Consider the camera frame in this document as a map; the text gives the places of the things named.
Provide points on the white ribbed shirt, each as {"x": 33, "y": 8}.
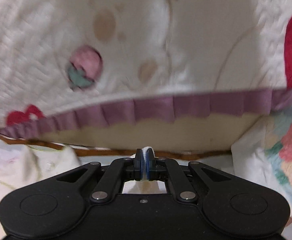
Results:
{"x": 35, "y": 170}

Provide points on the bear print quilted blanket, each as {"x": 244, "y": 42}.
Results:
{"x": 161, "y": 42}

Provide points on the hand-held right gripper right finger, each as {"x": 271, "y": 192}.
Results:
{"x": 149, "y": 165}

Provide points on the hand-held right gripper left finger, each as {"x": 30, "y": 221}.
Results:
{"x": 139, "y": 165}

